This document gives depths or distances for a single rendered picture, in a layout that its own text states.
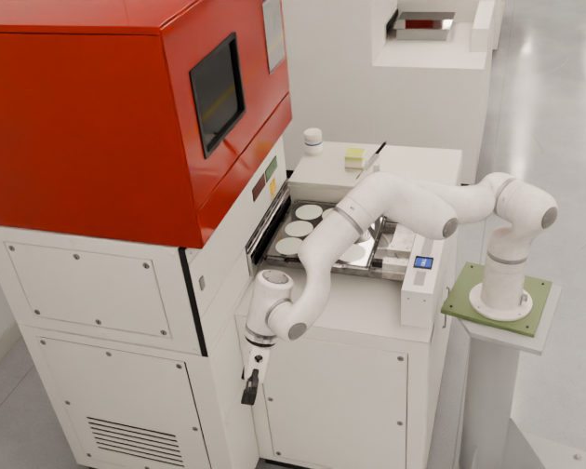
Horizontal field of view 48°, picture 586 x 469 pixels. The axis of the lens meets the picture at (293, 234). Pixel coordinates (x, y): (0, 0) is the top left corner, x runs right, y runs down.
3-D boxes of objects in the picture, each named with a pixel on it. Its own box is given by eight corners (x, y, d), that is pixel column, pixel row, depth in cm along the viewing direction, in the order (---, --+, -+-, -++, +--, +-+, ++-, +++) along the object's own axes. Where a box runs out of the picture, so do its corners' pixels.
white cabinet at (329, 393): (261, 472, 261) (233, 315, 215) (325, 312, 336) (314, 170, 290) (425, 507, 243) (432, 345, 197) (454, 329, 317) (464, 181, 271)
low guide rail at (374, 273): (268, 265, 235) (267, 258, 234) (270, 261, 237) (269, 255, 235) (409, 282, 221) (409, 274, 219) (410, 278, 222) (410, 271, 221)
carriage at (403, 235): (381, 278, 219) (381, 271, 217) (401, 218, 247) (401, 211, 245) (406, 281, 217) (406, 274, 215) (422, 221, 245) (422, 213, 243)
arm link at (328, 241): (388, 254, 149) (295, 353, 147) (344, 221, 160) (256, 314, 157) (374, 233, 143) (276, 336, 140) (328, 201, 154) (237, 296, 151)
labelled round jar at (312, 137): (303, 155, 270) (301, 135, 264) (308, 148, 275) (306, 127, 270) (320, 157, 268) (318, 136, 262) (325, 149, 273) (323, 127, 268)
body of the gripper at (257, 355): (278, 348, 151) (268, 387, 155) (276, 323, 160) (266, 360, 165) (246, 343, 150) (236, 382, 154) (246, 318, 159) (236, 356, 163)
